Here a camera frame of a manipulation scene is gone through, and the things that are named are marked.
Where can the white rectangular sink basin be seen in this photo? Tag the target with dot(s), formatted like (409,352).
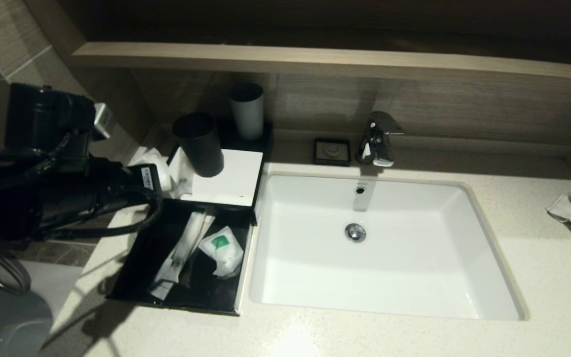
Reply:
(389,267)

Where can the black square soap dish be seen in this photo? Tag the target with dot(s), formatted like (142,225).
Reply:
(332,151)

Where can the grey cup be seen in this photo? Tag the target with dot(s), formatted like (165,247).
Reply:
(247,114)

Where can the crumpled clear packet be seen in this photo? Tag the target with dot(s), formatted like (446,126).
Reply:
(154,166)

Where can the white bathtub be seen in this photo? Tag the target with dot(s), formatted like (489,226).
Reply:
(13,322)

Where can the black box drawer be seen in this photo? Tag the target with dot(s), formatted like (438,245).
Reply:
(142,258)

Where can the chrome sink faucet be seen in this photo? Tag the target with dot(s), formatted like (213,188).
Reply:
(377,141)

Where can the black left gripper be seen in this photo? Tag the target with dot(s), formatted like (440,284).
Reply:
(47,124)

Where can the long green-label toothbrush packet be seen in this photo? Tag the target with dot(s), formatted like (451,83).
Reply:
(181,253)

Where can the small green-label white packet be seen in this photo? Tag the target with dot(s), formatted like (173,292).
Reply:
(223,250)

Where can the wooden wall shelf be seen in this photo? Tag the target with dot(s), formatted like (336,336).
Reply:
(315,59)

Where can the black cup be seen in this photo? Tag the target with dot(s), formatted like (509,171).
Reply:
(199,146)

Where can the chrome sink drain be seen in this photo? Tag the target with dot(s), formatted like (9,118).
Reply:
(355,232)

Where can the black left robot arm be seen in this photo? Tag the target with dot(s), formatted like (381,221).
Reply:
(67,203)

